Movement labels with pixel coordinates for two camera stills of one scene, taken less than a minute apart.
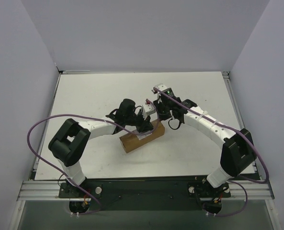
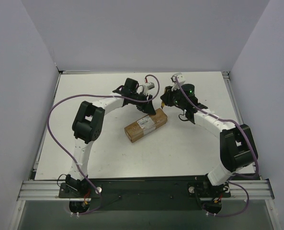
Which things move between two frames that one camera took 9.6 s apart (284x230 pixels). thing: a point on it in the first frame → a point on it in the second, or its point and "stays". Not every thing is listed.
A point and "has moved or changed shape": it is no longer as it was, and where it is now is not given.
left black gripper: (143, 126) → (144, 101)
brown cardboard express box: (130, 141) has moved or changed shape
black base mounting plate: (145, 194) stays
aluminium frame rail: (47, 190) stays
